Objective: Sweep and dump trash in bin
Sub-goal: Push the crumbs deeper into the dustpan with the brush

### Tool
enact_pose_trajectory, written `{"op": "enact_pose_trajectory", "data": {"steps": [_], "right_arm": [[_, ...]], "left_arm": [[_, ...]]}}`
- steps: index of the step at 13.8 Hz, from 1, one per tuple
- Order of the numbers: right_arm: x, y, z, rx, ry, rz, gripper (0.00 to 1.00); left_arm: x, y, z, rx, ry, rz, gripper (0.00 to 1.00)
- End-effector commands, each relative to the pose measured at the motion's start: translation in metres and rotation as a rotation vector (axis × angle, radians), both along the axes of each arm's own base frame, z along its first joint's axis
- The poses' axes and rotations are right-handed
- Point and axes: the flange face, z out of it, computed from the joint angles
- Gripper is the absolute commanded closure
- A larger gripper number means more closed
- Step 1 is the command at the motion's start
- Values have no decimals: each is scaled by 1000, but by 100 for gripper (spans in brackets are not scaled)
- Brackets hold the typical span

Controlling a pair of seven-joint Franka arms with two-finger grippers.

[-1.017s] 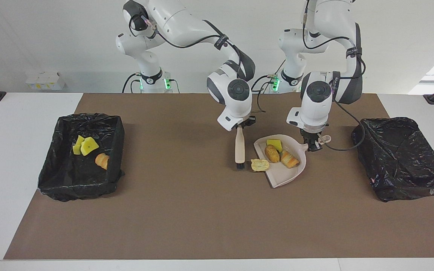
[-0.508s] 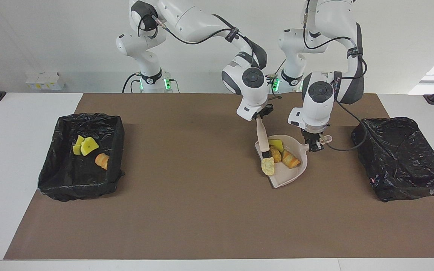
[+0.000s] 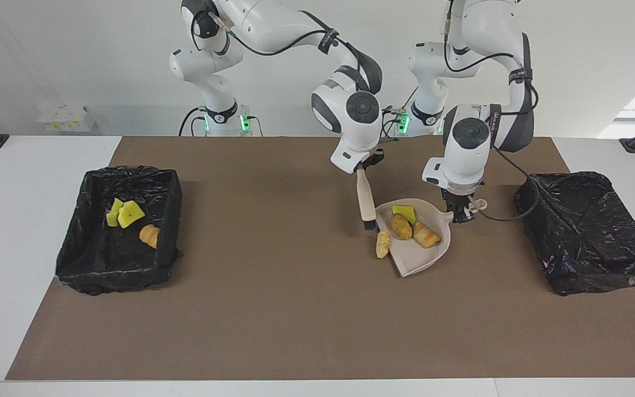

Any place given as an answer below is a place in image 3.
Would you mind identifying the open bin with black bag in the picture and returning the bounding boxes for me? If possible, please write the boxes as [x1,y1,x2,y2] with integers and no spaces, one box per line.
[55,165,184,296]

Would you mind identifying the brown table mat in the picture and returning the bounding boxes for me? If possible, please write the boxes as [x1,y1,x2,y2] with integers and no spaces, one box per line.
[5,136,635,381]

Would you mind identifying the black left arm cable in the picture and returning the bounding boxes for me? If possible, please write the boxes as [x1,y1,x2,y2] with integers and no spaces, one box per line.
[443,0,543,223]

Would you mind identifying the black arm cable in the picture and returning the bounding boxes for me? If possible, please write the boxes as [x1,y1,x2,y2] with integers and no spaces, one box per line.
[191,0,376,94]
[443,0,543,223]

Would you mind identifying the pale beige bread chunk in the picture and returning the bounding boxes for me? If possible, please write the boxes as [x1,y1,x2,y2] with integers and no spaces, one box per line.
[412,219,442,249]

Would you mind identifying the yellow and green sponge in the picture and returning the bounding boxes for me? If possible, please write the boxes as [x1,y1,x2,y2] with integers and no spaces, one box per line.
[117,200,146,229]

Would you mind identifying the beige plastic dustpan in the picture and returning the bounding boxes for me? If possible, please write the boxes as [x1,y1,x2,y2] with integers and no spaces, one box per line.
[375,197,488,278]

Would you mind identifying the bin wrapped in black bag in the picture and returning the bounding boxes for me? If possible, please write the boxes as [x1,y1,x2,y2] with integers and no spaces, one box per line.
[513,171,635,297]

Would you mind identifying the beige orange bread chunk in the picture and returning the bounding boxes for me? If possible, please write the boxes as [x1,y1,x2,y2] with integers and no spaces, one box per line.
[139,223,160,250]

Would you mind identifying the white box with yellow labels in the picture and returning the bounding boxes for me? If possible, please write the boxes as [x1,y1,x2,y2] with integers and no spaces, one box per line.
[37,106,98,133]

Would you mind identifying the notched yellow sponge piece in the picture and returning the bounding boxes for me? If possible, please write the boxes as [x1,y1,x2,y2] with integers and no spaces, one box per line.
[106,198,125,228]

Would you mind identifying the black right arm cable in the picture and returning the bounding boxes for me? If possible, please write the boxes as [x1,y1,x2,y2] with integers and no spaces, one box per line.
[191,0,376,94]

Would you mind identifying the brown bread roll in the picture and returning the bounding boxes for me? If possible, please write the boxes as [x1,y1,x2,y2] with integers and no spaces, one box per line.
[390,213,413,241]

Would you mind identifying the beige hand brush black bristles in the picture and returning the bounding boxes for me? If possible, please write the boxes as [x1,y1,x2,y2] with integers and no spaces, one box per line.
[355,168,380,233]

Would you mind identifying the black base cable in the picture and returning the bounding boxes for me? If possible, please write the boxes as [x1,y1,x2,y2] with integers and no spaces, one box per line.
[379,85,420,143]
[179,106,208,137]

